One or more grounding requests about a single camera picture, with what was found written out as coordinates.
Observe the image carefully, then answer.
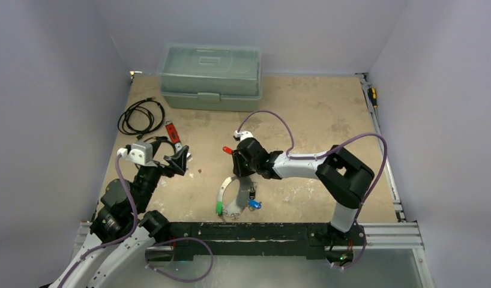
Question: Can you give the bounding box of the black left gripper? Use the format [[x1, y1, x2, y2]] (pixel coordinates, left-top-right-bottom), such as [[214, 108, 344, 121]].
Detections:
[[133, 138, 187, 212]]

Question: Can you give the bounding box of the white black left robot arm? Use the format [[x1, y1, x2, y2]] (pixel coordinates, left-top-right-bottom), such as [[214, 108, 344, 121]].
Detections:
[[49, 137, 189, 287]]

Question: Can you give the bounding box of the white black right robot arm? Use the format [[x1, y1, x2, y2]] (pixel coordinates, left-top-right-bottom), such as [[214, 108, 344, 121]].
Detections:
[[231, 132, 378, 244]]

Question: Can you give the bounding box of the key with red tag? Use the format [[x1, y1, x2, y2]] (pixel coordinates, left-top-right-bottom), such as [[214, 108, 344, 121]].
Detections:
[[223, 146, 235, 155]]

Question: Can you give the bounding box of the key with black head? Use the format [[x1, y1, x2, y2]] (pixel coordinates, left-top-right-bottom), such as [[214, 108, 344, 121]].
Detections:
[[249, 184, 257, 200]]

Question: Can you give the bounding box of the key with blue tag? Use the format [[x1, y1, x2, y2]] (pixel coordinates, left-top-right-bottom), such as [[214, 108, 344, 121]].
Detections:
[[248, 199, 262, 211]]

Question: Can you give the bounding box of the key with green tag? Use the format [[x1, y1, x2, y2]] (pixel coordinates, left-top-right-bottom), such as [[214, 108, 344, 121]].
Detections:
[[215, 200, 226, 224]]

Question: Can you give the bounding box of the green plastic toolbox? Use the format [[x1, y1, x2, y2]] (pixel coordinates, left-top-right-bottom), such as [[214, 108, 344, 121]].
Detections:
[[157, 43, 262, 112]]

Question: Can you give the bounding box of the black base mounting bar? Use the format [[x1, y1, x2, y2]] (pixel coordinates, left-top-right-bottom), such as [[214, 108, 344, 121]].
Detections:
[[143, 220, 367, 263]]

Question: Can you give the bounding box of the yellow black screwdriver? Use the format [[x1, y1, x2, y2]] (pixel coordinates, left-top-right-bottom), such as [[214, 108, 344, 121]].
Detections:
[[367, 87, 378, 109]]

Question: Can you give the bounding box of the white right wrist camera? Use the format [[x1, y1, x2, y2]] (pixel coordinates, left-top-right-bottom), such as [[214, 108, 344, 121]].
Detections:
[[233, 130, 253, 142]]

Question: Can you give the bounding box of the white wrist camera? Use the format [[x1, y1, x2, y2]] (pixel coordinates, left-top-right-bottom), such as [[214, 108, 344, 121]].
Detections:
[[233, 130, 253, 142], [116, 142, 155, 167]]

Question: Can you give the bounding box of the black usb cable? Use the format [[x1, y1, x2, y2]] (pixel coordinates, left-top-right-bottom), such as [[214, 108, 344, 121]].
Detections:
[[140, 136, 178, 160]]

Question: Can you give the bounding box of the red handled adjustable wrench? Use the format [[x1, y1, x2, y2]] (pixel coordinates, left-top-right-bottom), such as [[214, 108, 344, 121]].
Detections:
[[164, 119, 182, 152]]

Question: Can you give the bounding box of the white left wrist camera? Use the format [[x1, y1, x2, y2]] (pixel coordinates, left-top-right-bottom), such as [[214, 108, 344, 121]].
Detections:
[[116, 142, 155, 167]]

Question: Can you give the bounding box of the coiled black cable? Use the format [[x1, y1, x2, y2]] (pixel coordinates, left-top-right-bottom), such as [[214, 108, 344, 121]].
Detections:
[[118, 96, 166, 140]]

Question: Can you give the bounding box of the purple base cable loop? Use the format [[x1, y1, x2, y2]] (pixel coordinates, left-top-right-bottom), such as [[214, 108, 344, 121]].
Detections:
[[144, 234, 213, 283]]

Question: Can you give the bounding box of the aluminium frame rail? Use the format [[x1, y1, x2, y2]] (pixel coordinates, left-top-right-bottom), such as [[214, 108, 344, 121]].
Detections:
[[355, 73, 435, 288]]

